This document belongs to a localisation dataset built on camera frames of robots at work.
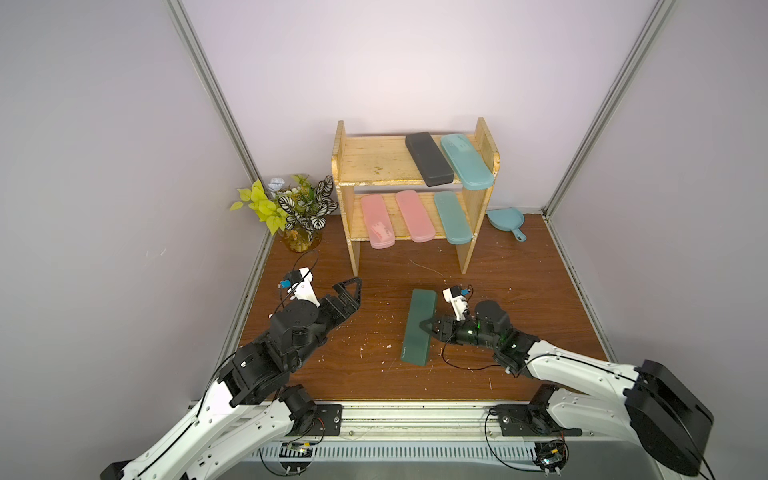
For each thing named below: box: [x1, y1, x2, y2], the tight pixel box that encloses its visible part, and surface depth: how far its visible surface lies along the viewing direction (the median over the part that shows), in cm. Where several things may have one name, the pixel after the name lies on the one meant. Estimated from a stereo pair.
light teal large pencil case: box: [440, 134, 495, 191], surface depth 74 cm
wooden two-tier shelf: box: [331, 117, 500, 276], surface depth 79 cm
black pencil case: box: [405, 131, 455, 187], surface depth 75 cm
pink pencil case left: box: [362, 194, 396, 249], surface depth 89 cm
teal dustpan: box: [487, 208, 527, 243], surface depth 121 cm
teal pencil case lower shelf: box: [434, 190, 473, 245], surface depth 92 cm
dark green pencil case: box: [400, 288, 438, 366], surface depth 79 cm
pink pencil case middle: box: [396, 190, 436, 243], surface depth 91 cm
